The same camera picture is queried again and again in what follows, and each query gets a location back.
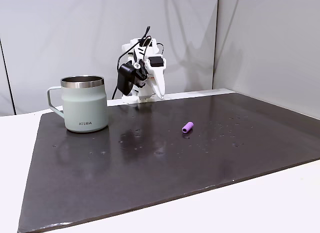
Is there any purple ribbed pen grip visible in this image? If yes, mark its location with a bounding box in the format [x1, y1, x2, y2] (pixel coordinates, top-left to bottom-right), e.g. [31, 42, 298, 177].
[181, 121, 195, 135]

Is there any pale green steel-rimmed mug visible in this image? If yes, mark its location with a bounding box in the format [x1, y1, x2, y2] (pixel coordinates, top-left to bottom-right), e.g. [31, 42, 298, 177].
[46, 75, 110, 133]

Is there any black glossy table mat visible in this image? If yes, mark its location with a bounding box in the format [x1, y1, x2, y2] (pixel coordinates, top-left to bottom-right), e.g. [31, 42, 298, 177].
[16, 89, 320, 233]

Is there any black oval camera box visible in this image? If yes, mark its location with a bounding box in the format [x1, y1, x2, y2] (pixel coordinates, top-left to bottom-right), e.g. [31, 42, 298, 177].
[117, 62, 137, 96]

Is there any black camera cable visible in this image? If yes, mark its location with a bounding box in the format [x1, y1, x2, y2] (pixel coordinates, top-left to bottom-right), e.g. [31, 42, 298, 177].
[111, 26, 165, 100]

